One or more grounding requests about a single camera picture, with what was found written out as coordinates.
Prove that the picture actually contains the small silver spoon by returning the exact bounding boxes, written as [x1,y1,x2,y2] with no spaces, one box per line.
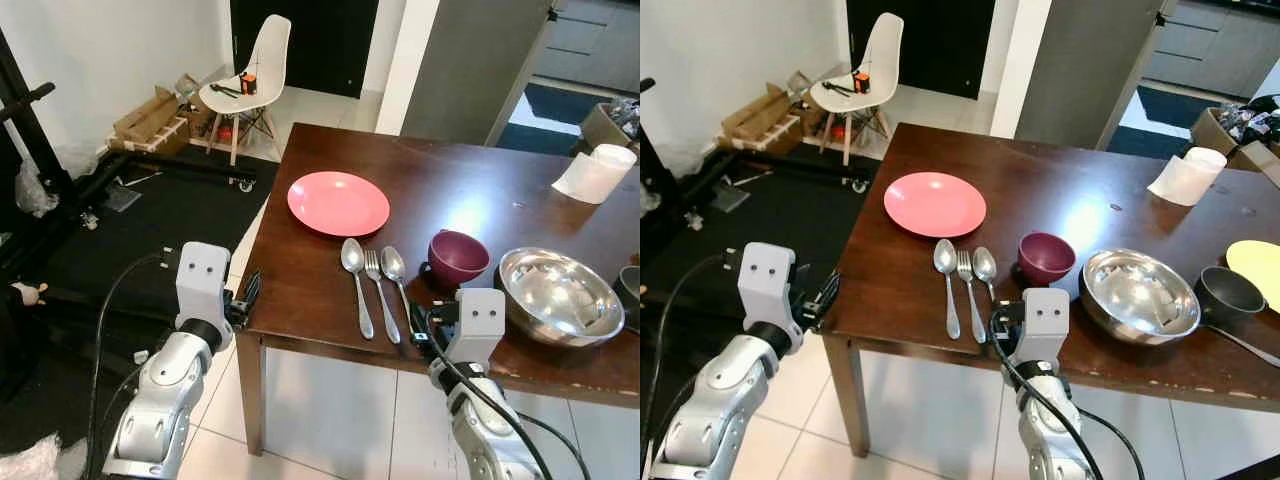
[381,246,417,323]
[973,246,1002,305]

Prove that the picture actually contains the purple plastic bowl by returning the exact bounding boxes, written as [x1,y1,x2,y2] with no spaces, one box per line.
[427,230,491,292]
[1018,232,1078,287]

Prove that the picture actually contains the dark brown wooden table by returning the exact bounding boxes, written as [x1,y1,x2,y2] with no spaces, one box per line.
[232,122,641,457]
[820,122,1280,459]

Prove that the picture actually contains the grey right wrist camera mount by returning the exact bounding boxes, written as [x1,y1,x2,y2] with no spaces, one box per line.
[1021,288,1072,365]
[454,288,508,367]

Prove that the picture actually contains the pink round plate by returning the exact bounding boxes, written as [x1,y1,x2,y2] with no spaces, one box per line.
[287,171,392,238]
[884,171,988,239]

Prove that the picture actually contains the black wheeled metal stand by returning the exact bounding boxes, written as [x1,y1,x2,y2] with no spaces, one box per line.
[0,30,257,233]
[640,76,869,233]

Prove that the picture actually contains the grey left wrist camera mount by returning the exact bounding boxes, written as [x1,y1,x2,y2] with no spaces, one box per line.
[175,242,234,337]
[737,242,798,336]

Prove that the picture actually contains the dark blue rug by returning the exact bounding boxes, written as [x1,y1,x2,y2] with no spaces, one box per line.
[497,83,623,153]
[1106,85,1227,160]

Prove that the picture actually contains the black door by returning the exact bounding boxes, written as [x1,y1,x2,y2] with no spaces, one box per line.
[229,0,381,100]
[846,0,997,101]

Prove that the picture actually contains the yellow round plate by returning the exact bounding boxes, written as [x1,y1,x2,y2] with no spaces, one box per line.
[1225,240,1280,314]

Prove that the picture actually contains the white chair with wooden legs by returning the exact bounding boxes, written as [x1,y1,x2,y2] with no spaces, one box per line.
[198,14,293,167]
[808,12,905,167]

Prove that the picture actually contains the flattened cardboard boxes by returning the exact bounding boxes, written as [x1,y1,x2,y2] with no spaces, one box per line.
[109,86,193,157]
[719,84,804,153]

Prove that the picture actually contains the black floor mat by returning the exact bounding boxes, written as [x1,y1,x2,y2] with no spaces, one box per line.
[640,150,881,323]
[35,148,283,326]

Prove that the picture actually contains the cardboard box of clutter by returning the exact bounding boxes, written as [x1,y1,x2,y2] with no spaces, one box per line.
[1189,94,1280,189]
[579,98,641,153]

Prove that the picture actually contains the silver fork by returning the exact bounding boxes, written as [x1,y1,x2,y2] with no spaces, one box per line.
[956,250,990,345]
[363,249,402,345]

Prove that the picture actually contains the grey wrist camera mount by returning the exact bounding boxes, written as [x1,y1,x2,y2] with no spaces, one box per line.
[737,242,798,336]
[1021,288,1072,365]
[175,242,234,337]
[454,288,508,367]

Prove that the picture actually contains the large silver spoon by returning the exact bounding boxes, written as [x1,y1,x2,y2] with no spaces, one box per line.
[340,238,376,341]
[933,239,963,342]

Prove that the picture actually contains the stainless steel bowl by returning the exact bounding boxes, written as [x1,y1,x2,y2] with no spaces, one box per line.
[1079,248,1202,347]
[497,247,627,349]

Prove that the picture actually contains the grey door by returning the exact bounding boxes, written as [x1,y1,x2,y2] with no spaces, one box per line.
[400,0,557,147]
[1014,0,1167,152]

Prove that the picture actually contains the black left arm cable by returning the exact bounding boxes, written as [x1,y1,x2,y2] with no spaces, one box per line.
[86,252,177,480]
[648,250,741,480]

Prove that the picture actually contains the black pot with handle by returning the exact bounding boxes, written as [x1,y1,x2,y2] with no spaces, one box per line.
[1192,266,1280,368]
[616,265,641,333]

